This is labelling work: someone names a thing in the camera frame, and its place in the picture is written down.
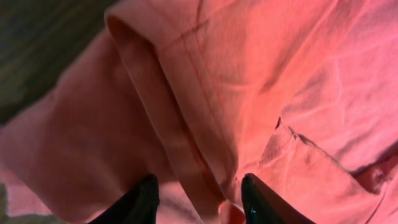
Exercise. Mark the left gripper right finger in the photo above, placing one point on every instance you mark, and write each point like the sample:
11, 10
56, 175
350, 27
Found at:
262, 205

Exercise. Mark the red t-shirt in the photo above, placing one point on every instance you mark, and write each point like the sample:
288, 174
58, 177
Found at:
302, 94

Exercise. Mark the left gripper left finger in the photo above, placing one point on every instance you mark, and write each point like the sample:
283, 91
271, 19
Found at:
137, 206

